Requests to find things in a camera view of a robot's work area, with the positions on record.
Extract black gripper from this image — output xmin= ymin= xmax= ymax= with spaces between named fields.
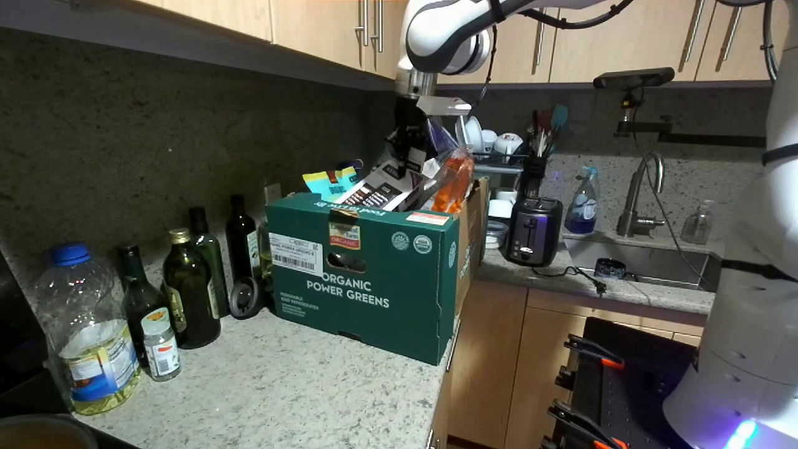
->
xmin=386 ymin=94 xmax=442 ymax=179

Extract green cardboard produce box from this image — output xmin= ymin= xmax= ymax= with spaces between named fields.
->
xmin=265 ymin=175 xmax=491 ymax=366

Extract orange plastic bread bag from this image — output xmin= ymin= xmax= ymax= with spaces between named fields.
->
xmin=430 ymin=148 xmax=479 ymax=217

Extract white cups on rack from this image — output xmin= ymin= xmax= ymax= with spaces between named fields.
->
xmin=453 ymin=109 xmax=527 ymax=163

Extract teal organic food bag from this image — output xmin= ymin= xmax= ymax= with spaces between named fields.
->
xmin=300 ymin=165 xmax=361 ymax=201

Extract black utensil holder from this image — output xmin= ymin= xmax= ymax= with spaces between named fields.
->
xmin=516 ymin=104 xmax=574 ymax=201

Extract black toaster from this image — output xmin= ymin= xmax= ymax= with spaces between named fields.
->
xmin=498 ymin=194 xmax=567 ymax=270

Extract wooden upper cabinet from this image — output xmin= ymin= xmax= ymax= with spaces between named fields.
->
xmin=489 ymin=0 xmax=785 ymax=86
xmin=134 ymin=0 xmax=411 ymax=83

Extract wooden cabinet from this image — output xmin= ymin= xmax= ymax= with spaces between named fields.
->
xmin=489 ymin=0 xmax=785 ymax=86
xmin=433 ymin=277 xmax=710 ymax=449
xmin=134 ymin=0 xmax=411 ymax=83

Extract blue spray bottle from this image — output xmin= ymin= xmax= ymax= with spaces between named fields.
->
xmin=563 ymin=165 xmax=600 ymax=240

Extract dark wine bottle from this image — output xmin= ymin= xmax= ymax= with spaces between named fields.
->
xmin=224 ymin=191 xmax=268 ymax=322

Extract slim dark glass bottle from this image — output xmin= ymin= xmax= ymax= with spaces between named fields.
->
xmin=188 ymin=205 xmax=235 ymax=320

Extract wooden lower cabinet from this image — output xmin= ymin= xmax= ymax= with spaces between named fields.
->
xmin=433 ymin=277 xmax=710 ymax=449

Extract metal sink faucet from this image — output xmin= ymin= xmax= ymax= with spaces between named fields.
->
xmin=613 ymin=153 xmax=686 ymax=251

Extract olive oil bottle gold cap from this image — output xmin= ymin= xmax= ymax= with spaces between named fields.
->
xmin=160 ymin=227 xmax=224 ymax=352

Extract steel kitchen sink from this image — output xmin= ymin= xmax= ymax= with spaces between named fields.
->
xmin=570 ymin=235 xmax=721 ymax=295

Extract clear soap dispenser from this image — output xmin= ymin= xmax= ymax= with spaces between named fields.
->
xmin=678 ymin=196 xmax=718 ymax=250

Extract dark bottle white label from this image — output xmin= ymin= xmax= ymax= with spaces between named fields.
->
xmin=117 ymin=242 xmax=184 ymax=385

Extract black cart orange clamps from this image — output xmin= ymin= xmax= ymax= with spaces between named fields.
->
xmin=542 ymin=313 xmax=701 ymax=449

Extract large clear blue-capped bottle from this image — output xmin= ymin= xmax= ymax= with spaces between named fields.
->
xmin=33 ymin=242 xmax=145 ymax=417

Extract black toaster cable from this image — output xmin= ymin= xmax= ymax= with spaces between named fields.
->
xmin=528 ymin=262 xmax=612 ymax=300

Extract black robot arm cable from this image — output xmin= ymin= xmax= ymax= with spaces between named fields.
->
xmin=486 ymin=0 xmax=637 ymax=33

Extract black camera bar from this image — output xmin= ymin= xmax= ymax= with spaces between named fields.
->
xmin=592 ymin=64 xmax=678 ymax=93

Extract black camera stand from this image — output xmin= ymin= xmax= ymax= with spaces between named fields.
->
xmin=612 ymin=85 xmax=769 ymax=154

